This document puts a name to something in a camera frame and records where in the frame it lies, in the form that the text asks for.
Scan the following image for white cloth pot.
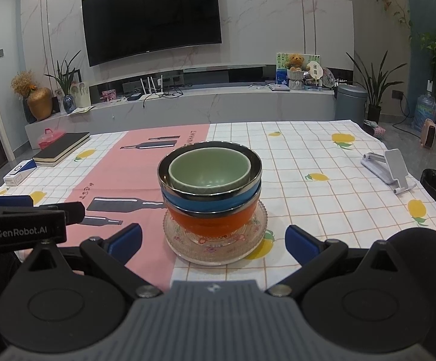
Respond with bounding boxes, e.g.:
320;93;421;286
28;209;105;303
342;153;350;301
288;71;304;91

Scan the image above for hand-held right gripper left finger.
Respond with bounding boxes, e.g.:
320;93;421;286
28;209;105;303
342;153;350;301
19;224;162;298

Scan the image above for black notebook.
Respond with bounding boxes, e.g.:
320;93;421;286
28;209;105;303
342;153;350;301
32;131;91;168

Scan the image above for green plant in blue vase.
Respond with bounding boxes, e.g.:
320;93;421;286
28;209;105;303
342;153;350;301
45;51;81;114

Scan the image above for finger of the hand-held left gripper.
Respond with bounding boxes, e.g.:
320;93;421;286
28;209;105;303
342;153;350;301
34;202;87;226
0;195;35;207

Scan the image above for black wall television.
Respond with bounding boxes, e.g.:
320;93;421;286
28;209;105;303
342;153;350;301
81;0;223;67

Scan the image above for pink storage box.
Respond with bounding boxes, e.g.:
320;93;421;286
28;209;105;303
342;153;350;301
38;128;66;150

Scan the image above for grey trash bin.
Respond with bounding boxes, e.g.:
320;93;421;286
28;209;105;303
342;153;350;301
334;84;368;126

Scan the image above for pink space heater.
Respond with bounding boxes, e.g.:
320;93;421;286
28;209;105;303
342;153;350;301
421;118;436;148

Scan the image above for white and blue box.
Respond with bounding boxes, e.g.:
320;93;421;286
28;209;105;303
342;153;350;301
4;160;38;187

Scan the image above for green painting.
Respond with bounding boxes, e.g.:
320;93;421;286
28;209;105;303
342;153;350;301
276;53;297;83

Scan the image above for green ceramic bowl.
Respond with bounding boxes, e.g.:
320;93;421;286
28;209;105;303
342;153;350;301
168;147;252;198

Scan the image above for gold vase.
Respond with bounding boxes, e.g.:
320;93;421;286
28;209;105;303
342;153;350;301
27;87;53;121

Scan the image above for white art card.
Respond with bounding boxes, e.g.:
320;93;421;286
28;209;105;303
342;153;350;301
71;81;91;108

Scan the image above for white phone stand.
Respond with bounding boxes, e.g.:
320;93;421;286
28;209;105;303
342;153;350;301
361;148;417;196

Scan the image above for small floral glass plate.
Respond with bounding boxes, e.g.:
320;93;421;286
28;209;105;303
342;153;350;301
173;229;258;257

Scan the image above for blue steel bowl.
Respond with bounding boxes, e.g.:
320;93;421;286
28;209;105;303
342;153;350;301
157;141;262;213

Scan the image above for brown teddy bear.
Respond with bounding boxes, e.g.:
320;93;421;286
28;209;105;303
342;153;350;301
287;53;306;73

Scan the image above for dark vase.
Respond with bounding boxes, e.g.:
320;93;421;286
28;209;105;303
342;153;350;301
23;98;38;124

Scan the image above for decorative plate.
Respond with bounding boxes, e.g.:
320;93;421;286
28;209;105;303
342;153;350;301
321;68;337;88

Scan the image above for marble television cabinet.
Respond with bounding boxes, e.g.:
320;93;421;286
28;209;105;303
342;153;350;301
24;83;337;147

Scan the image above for pink placemat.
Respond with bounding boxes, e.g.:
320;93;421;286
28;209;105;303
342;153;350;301
58;124;209;292

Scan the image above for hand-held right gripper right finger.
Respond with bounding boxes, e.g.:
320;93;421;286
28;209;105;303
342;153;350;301
266;224;406;298

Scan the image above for white router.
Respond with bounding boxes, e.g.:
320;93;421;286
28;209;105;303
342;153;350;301
140;76;166;96

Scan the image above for pink floral slippers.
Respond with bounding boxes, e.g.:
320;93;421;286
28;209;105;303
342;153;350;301
364;119;387;140

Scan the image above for tall leafy potted plant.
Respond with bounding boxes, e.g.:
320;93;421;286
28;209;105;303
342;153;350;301
347;51;406;123

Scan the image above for round hand fan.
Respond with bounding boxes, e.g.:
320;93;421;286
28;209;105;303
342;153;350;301
308;60;323;83

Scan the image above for dried yellow flowers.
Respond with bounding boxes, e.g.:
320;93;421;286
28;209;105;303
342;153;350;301
11;71;38;98

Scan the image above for large clear glass plate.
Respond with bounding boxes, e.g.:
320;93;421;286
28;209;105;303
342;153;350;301
163;199;269;265

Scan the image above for blue water jug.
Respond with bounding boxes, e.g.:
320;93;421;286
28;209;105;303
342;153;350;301
411;81;436;132

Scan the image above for orange steel bowl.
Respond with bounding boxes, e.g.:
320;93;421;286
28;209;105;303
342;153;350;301
163;190;261;237

